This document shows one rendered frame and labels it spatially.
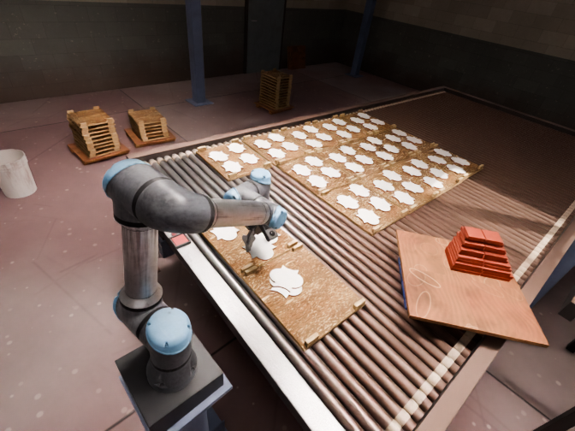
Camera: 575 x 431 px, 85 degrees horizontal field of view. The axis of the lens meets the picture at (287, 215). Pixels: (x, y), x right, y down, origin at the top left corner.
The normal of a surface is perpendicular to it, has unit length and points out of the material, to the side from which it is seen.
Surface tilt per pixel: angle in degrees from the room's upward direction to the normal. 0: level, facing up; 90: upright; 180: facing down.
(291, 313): 0
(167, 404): 5
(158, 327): 9
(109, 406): 0
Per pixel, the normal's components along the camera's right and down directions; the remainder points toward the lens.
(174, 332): 0.27, -0.73
